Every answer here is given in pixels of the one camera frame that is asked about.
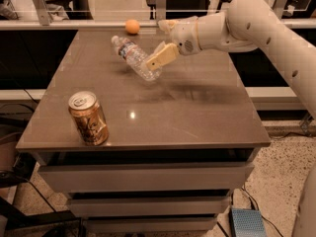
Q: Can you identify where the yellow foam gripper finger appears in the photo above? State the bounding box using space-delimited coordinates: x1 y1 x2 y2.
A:
158 20 179 34
145 41 180 71

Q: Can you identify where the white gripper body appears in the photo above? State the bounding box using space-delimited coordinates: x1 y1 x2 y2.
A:
170 17 200 55

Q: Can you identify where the clear plastic water bottle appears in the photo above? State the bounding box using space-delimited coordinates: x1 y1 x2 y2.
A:
112 36 162 81

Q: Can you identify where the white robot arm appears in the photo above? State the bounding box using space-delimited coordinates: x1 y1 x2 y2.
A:
145 0 316 118

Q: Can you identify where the orange ball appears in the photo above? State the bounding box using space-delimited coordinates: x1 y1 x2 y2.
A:
125 20 140 35

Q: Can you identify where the grey drawer cabinet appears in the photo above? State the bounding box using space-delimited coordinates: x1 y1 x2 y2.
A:
18 30 270 233

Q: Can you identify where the gold soda can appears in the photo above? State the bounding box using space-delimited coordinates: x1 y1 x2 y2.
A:
68 91 109 145

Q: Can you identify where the black office chair right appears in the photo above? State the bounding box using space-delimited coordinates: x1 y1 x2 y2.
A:
273 0 316 19

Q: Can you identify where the blue perforated box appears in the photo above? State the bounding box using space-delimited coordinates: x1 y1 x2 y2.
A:
229 208 268 237

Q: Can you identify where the black floor cable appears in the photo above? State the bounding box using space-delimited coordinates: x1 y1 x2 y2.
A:
241 185 285 237

